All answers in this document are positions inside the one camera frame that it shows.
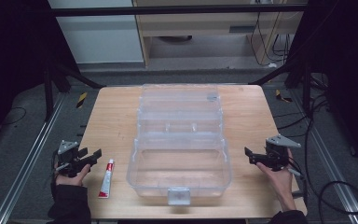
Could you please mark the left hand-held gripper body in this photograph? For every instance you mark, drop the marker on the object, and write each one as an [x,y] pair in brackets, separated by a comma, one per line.
[69,157]

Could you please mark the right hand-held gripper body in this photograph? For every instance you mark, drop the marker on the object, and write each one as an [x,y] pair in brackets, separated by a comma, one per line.
[276,152]

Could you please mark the person's left hand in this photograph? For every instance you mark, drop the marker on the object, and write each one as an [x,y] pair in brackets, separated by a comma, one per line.
[72,179]

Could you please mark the person's right hand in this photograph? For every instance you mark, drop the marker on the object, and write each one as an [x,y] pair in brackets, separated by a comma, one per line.
[280,185]

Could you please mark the red and white toothpaste tube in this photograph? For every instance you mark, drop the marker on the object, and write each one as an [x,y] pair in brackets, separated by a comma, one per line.
[107,180]

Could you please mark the yellow black tape marker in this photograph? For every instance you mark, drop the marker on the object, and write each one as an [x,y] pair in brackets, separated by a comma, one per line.
[282,97]
[81,100]

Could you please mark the black metal stand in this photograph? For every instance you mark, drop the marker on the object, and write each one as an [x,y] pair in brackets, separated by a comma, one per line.
[48,93]
[306,90]

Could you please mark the clear plastic storage box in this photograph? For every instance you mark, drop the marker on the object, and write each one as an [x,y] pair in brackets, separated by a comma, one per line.
[180,168]

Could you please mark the black curtain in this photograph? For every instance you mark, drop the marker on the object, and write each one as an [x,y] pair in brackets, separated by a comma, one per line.
[12,62]
[348,62]

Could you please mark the white cabinet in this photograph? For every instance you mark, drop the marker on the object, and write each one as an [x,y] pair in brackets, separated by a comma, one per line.
[99,40]

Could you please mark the light wooden desk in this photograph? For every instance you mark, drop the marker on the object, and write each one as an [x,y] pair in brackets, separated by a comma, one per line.
[199,23]

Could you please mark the aluminium floor rail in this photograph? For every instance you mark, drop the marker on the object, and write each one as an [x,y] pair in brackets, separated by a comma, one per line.
[329,161]
[28,161]

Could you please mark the black horizontal frame bar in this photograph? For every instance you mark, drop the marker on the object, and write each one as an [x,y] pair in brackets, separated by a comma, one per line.
[167,10]

